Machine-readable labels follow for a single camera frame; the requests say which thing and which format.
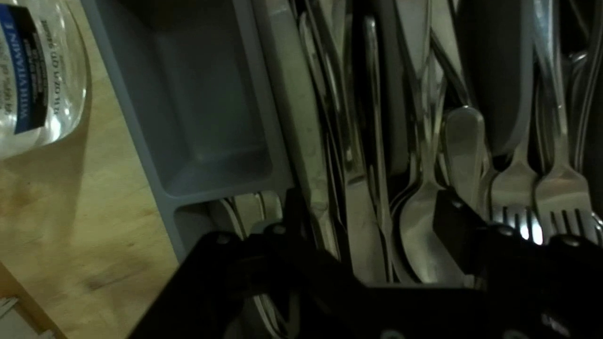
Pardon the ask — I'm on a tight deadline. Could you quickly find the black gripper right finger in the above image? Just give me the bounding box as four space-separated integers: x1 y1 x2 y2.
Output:
432 186 506 290

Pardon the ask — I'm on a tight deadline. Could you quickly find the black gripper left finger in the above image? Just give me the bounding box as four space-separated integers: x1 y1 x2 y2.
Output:
276 186 355 290

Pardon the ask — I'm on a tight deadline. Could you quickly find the silver butter knife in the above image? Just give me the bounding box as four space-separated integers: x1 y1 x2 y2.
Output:
342 0 395 288
253 0 346 259

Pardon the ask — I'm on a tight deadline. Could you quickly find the silver spoon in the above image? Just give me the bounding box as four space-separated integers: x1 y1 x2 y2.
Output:
393 0 459 286

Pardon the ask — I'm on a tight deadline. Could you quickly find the silver fork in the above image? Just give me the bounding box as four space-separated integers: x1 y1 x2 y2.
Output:
534 0 600 246
489 0 544 246

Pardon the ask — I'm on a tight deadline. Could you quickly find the grey cutlery tray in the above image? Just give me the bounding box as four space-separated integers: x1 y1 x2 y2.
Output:
80 0 603 339

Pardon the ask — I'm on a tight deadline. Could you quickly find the clear glass jar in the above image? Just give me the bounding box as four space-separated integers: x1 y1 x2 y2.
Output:
0 0 91 160

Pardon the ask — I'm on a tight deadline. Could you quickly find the silver utensil handle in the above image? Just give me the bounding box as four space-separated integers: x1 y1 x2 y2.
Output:
442 103 491 212

